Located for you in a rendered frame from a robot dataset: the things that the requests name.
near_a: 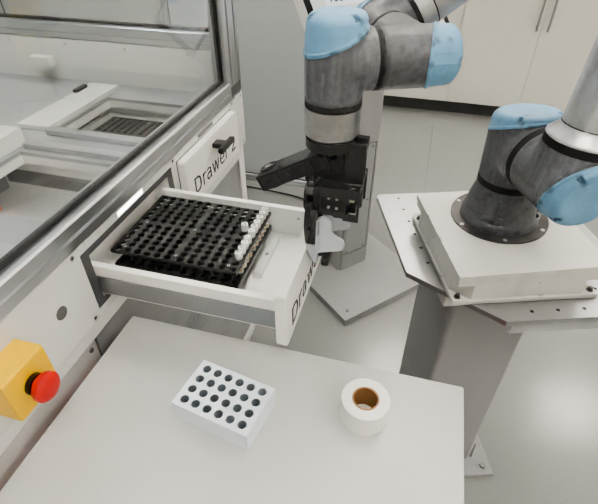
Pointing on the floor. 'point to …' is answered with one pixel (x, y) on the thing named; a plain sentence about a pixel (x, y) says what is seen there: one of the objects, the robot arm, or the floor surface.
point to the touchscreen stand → (362, 247)
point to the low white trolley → (449, 490)
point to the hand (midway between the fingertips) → (314, 247)
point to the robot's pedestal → (459, 361)
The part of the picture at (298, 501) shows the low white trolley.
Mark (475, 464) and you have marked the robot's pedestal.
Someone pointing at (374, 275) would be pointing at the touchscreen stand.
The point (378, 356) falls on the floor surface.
